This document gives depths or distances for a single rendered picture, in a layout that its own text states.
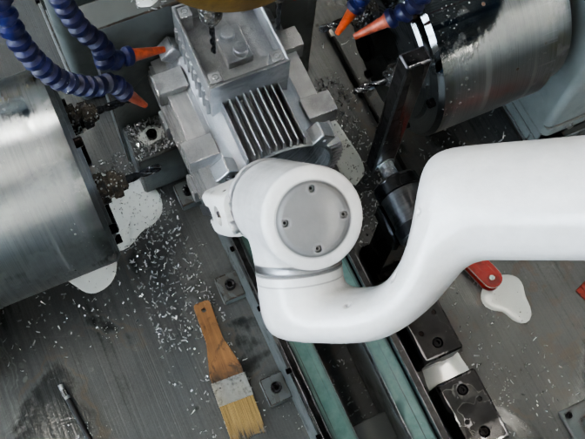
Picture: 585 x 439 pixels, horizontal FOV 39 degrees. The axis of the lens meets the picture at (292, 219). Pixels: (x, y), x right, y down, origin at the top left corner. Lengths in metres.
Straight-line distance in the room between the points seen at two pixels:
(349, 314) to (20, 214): 0.40
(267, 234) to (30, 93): 0.40
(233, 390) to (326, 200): 0.57
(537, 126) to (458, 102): 0.28
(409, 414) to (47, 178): 0.52
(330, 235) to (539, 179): 0.17
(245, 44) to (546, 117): 0.50
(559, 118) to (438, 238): 0.69
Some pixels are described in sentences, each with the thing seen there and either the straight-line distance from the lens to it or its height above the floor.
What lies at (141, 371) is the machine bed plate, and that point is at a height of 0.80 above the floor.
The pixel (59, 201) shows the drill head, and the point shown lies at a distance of 0.92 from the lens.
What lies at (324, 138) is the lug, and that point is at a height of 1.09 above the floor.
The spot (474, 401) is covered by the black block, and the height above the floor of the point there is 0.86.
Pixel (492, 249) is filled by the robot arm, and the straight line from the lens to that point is 0.62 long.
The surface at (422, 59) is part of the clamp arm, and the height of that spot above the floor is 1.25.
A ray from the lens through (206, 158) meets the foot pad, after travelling 0.99.
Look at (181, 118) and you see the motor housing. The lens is 1.02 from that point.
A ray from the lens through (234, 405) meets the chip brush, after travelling 1.17.
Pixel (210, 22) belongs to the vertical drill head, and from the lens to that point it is 0.85.
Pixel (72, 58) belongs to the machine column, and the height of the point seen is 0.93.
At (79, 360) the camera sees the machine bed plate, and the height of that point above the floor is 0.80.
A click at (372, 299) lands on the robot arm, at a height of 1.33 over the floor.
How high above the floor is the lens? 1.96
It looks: 68 degrees down
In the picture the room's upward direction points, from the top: 8 degrees clockwise
